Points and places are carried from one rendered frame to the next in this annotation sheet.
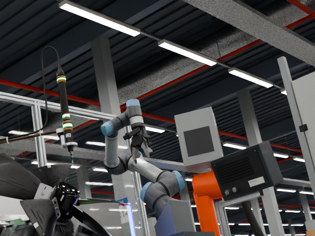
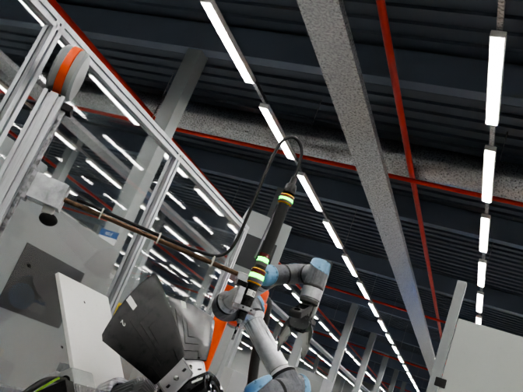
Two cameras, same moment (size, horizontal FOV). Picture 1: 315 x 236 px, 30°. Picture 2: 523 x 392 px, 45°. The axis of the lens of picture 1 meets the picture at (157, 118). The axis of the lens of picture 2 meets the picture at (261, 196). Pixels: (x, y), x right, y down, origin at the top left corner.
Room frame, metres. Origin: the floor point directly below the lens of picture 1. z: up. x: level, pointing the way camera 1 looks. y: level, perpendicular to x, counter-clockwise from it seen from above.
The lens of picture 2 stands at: (0.95, 0.87, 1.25)
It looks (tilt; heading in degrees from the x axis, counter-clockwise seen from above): 17 degrees up; 348
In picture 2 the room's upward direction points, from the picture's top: 22 degrees clockwise
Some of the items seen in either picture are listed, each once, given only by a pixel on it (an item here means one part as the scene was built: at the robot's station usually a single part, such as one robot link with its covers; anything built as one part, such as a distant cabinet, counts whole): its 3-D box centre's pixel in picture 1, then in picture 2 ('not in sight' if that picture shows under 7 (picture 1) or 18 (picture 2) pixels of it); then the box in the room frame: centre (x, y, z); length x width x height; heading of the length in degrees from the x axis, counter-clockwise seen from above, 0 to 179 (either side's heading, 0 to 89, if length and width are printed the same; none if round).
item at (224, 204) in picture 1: (238, 199); not in sight; (2.59, -0.29, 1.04); 0.24 x 0.03 x 0.03; 53
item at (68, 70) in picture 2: not in sight; (68, 73); (2.71, 1.16, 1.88); 0.17 x 0.15 x 0.16; 143
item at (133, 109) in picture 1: (133, 109); (317, 274); (3.10, 0.12, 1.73); 0.09 x 0.08 x 0.11; 22
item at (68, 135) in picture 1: (64, 107); (268, 245); (2.69, 0.44, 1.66); 0.04 x 0.04 x 0.46
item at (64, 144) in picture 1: (66, 137); (246, 293); (2.69, 0.45, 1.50); 0.09 x 0.07 x 0.10; 88
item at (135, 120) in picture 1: (136, 122); (310, 294); (3.10, 0.12, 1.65); 0.08 x 0.08 x 0.05
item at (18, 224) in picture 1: (17, 224); not in sight; (2.42, 0.65, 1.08); 0.07 x 0.04 x 0.06; 153
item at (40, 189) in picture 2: not in sight; (46, 191); (2.71, 1.06, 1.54); 0.10 x 0.07 x 0.08; 88
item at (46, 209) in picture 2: not in sight; (49, 217); (2.71, 1.03, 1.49); 0.05 x 0.04 x 0.05; 88
